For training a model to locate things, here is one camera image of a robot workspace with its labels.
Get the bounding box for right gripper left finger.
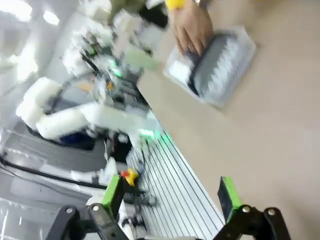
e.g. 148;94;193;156
47;174;131;240

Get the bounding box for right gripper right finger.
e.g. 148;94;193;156
214;175;292;240

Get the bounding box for white rounded box device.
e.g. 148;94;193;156
169;60;194;86

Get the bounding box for light green plastic cup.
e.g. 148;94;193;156
124;48;161;73

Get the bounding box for white perforated plastic basket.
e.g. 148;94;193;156
163;25;258;110

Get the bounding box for person's left hand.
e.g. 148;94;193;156
171;4;215;55

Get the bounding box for red yellow emergency stop button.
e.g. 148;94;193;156
120;167;140;187

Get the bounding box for aluminium slotted base plate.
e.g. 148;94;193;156
125;134;226;235

